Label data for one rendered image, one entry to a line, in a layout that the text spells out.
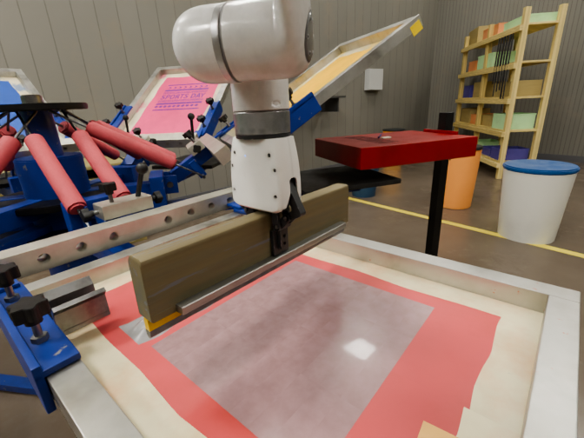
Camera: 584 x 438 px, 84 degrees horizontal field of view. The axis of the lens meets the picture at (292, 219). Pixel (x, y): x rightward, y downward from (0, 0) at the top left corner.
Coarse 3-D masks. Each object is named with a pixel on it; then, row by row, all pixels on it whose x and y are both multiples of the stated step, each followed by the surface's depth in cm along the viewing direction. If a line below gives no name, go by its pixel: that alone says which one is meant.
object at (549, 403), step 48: (336, 240) 74; (48, 288) 61; (480, 288) 57; (528, 288) 52; (576, 336) 42; (48, 384) 40; (96, 384) 38; (576, 384) 35; (96, 432) 32; (528, 432) 30; (576, 432) 30
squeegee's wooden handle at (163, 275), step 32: (320, 192) 57; (224, 224) 42; (256, 224) 45; (320, 224) 57; (160, 256) 34; (192, 256) 37; (224, 256) 41; (256, 256) 46; (160, 288) 35; (192, 288) 38
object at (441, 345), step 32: (256, 288) 62; (288, 288) 62; (320, 288) 61; (352, 288) 61; (384, 288) 61; (320, 320) 52; (352, 320) 52; (384, 320) 52; (416, 320) 51; (448, 320) 51; (480, 320) 51; (384, 352) 45; (416, 352) 45; (448, 352) 45; (480, 352) 44; (448, 384) 40
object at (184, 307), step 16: (336, 224) 60; (304, 240) 53; (320, 240) 55; (272, 256) 48; (288, 256) 49; (240, 272) 44; (256, 272) 44; (208, 288) 40; (224, 288) 40; (176, 304) 37; (192, 304) 37
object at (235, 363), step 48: (192, 336) 50; (240, 336) 50; (288, 336) 49; (192, 384) 41; (240, 384) 41; (288, 384) 41; (336, 384) 40; (384, 384) 40; (240, 432) 35; (288, 432) 35; (336, 432) 35; (384, 432) 34
